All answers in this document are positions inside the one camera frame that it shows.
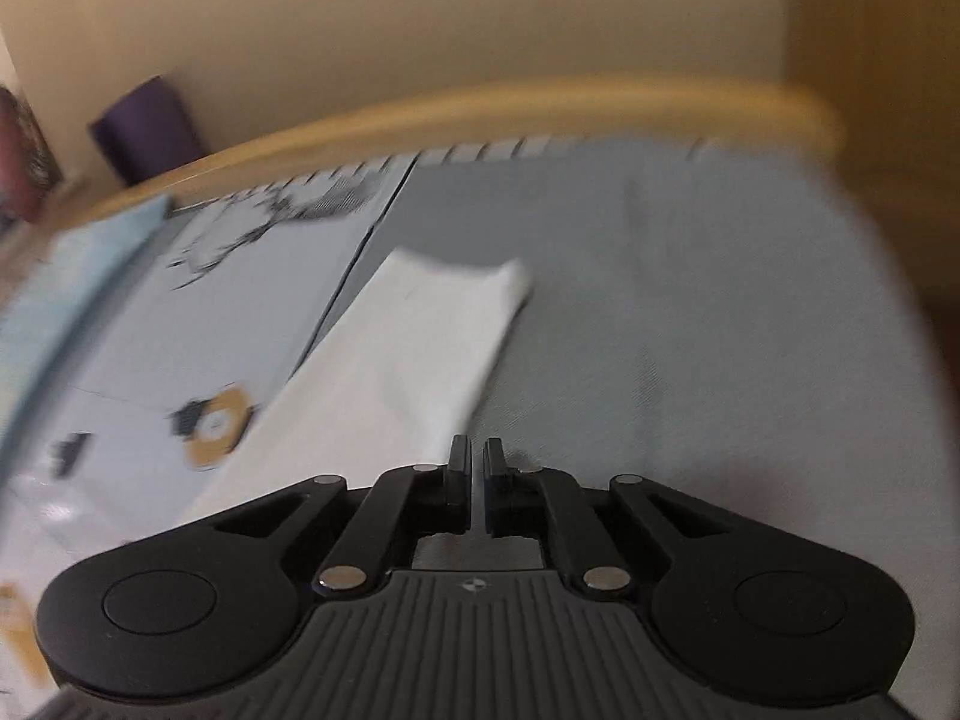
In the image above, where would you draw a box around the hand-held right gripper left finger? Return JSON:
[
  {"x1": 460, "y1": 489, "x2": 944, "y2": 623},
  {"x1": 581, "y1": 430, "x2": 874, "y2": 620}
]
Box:
[{"x1": 212, "y1": 435, "x2": 472, "y2": 601}]

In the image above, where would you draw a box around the grey printed bed sheet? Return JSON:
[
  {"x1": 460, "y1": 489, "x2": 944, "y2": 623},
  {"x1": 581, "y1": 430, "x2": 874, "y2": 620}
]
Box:
[{"x1": 0, "y1": 131, "x2": 955, "y2": 698}]

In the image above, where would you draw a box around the red printed cushion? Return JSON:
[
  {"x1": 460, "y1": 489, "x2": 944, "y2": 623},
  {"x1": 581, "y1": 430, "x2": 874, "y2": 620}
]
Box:
[{"x1": 0, "y1": 82, "x2": 67, "y2": 227}]

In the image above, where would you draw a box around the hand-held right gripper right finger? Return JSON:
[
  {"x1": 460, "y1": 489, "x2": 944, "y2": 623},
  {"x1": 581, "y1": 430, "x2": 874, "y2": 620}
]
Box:
[{"x1": 484, "y1": 436, "x2": 751, "y2": 601}]

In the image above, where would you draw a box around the wooden bed frame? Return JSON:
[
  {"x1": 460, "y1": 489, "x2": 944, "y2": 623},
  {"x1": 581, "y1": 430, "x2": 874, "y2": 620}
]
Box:
[{"x1": 45, "y1": 79, "x2": 842, "y2": 220}]

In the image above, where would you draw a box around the light blue blanket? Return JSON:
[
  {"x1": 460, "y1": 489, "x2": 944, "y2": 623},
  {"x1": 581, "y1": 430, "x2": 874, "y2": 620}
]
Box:
[{"x1": 0, "y1": 193, "x2": 172, "y2": 458}]

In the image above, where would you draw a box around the white garment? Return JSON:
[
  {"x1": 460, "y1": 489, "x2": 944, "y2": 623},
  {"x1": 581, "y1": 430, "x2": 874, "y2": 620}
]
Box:
[{"x1": 180, "y1": 246, "x2": 535, "y2": 522}]

